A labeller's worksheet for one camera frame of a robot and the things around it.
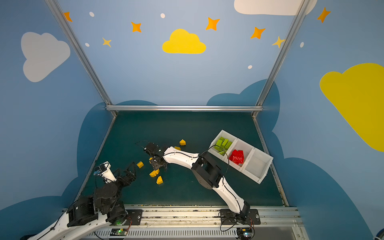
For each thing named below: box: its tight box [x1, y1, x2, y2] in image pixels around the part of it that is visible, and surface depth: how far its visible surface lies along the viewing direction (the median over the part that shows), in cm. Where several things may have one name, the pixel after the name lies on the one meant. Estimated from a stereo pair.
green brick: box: [214, 137, 232, 156], surface depth 103 cm
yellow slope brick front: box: [156, 175, 164, 185], surface depth 87 cm
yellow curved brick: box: [149, 169, 160, 178], surface depth 89 cm
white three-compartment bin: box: [207, 129, 274, 185], surface depth 95 cm
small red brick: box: [229, 149, 245, 165], surface depth 95 cm
